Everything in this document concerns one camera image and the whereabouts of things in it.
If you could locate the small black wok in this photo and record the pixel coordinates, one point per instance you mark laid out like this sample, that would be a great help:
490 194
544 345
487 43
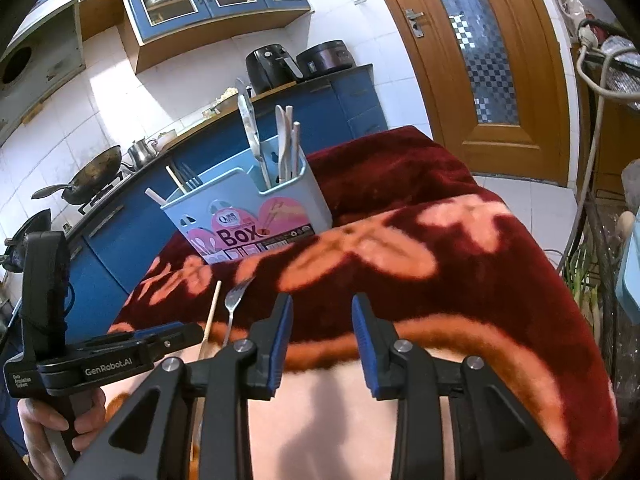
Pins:
37 220

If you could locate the silver fork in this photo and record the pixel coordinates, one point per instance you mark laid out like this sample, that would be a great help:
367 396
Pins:
190 176
232 300

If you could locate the blue base cabinets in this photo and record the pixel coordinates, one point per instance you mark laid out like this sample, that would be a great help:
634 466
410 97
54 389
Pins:
350 95

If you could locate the pale rounded object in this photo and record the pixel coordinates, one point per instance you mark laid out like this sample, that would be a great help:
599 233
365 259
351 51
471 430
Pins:
625 225

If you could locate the grey range hood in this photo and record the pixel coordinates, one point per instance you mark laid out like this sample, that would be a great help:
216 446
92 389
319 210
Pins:
50 60

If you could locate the person's left hand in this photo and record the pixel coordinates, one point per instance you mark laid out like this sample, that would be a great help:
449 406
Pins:
35 435

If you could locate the blue glass-front wall cabinet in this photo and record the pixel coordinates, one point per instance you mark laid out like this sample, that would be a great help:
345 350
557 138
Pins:
200 20

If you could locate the green onions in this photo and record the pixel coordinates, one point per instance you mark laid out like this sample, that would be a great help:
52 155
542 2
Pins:
580 285

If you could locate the black air fryer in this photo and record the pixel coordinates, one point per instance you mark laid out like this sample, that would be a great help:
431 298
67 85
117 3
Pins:
265 67

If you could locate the wooden chopstick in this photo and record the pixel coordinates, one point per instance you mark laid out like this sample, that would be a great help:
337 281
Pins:
175 178
210 320

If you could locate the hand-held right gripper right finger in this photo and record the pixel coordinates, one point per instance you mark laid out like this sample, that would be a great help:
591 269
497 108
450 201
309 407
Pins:
362 350

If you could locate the large black wok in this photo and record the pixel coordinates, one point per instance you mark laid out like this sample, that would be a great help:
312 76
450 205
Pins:
92 175

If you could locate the dark rice cooker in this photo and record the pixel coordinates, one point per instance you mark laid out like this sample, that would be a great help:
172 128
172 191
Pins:
325 57

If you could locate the light blue plastic item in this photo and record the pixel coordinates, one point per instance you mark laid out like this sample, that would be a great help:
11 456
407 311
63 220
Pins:
631 280

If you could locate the bowl of food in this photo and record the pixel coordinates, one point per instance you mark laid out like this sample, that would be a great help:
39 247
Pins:
225 100

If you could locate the light blue utensil holder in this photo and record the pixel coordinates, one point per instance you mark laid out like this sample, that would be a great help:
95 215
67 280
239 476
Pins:
310 200

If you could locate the gas stove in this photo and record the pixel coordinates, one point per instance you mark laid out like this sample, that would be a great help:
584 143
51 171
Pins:
100 200

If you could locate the steel kettle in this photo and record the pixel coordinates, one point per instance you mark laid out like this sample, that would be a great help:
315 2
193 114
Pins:
141 152

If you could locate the white plastic spoon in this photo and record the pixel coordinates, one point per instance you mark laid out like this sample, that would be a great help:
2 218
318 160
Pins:
281 140

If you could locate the wooden door with glass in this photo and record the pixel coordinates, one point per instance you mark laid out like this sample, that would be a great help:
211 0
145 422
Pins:
425 110

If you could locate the red printed blanket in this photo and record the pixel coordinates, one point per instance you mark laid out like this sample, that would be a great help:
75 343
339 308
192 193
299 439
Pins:
450 285

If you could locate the silver table knife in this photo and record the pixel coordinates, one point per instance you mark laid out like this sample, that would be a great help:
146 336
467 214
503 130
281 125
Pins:
247 120

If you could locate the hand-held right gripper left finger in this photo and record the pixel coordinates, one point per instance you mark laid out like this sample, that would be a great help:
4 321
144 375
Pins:
284 345

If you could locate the white bowl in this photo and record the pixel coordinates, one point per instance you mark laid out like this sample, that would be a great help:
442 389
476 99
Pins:
165 139

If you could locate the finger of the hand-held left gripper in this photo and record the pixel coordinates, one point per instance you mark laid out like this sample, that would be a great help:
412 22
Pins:
182 342
160 332

